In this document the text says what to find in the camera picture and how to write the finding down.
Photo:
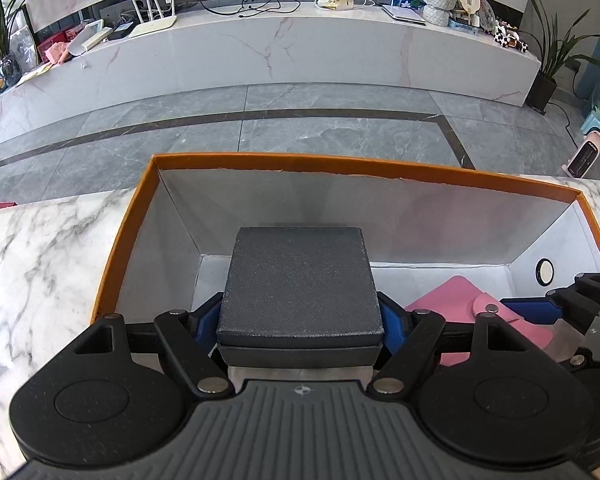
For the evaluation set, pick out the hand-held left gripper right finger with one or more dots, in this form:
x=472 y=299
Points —
x=392 y=327

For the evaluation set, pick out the white tray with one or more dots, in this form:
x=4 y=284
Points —
x=87 y=37

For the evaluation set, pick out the orange storage box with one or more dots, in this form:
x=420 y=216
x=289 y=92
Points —
x=330 y=200

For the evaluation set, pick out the black textured gift box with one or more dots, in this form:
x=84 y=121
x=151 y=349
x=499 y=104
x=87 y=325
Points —
x=300 y=285

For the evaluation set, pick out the cow print toy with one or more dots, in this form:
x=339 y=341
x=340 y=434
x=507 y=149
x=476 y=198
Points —
x=510 y=37

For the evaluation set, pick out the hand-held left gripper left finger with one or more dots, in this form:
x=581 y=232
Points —
x=207 y=322

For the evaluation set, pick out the silver laptop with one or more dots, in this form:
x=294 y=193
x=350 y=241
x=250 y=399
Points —
x=405 y=14

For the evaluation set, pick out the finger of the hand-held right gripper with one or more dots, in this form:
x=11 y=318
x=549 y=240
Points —
x=530 y=311
x=597 y=281

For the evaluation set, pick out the black picture frame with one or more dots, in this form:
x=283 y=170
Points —
x=22 y=40

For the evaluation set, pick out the pink wallet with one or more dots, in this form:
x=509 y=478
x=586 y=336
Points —
x=445 y=305

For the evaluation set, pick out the pink gift boxes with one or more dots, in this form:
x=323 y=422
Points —
x=52 y=50

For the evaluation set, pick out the white router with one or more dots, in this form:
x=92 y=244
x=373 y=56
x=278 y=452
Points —
x=152 y=22

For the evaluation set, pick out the patterned glass plate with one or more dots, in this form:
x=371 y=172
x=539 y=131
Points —
x=489 y=15

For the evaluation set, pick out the grey knitted holder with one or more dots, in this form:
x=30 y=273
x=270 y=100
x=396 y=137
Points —
x=439 y=5

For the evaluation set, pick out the green plant beside picture frame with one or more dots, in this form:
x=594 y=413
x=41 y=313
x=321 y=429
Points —
x=0 y=20

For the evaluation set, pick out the paper sheets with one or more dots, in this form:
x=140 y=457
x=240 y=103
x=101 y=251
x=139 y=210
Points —
x=35 y=72

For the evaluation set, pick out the white marble television cabinet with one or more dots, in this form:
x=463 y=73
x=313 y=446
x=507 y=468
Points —
x=230 y=60

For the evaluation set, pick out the pink space heater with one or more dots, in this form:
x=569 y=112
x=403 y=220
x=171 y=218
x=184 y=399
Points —
x=585 y=157

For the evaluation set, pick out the potted plant in black pot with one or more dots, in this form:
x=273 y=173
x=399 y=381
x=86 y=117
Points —
x=545 y=85

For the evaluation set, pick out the light blue stool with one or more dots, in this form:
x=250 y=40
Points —
x=597 y=127

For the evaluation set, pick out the blue small box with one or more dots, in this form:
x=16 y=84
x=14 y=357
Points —
x=462 y=24

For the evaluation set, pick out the black small device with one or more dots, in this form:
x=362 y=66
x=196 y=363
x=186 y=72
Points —
x=121 y=31

